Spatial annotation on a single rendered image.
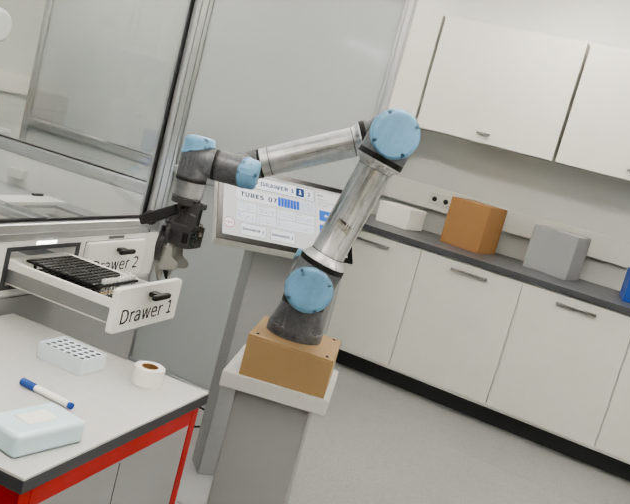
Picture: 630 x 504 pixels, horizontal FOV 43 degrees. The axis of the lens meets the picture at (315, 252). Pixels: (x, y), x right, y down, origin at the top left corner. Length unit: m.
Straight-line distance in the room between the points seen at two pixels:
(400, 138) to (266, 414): 0.78
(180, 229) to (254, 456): 0.63
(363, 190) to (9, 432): 0.95
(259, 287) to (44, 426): 1.58
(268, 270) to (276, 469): 0.97
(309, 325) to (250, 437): 0.33
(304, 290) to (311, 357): 0.20
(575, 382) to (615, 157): 1.30
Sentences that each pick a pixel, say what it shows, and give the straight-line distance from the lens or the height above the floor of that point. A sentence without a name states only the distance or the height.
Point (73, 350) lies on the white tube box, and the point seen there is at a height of 0.79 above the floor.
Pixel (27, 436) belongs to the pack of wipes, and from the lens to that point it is 1.45.
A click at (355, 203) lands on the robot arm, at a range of 1.91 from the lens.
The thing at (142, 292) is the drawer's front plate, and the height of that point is 0.91.
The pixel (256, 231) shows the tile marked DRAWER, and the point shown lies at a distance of 2.80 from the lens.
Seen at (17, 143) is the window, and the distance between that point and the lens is 2.08.
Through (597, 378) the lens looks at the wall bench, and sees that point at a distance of 4.64.
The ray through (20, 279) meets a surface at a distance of 2.13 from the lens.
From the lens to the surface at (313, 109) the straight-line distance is 3.67.
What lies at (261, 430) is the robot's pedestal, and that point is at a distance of 2.14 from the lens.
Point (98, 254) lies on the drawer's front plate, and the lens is 2.40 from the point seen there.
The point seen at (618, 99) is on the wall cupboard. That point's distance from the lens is 4.96.
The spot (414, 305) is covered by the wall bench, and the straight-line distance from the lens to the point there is 4.82.
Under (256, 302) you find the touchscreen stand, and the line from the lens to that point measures 2.95.
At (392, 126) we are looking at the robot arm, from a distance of 1.89.
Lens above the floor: 1.42
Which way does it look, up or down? 9 degrees down
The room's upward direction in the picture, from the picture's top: 15 degrees clockwise
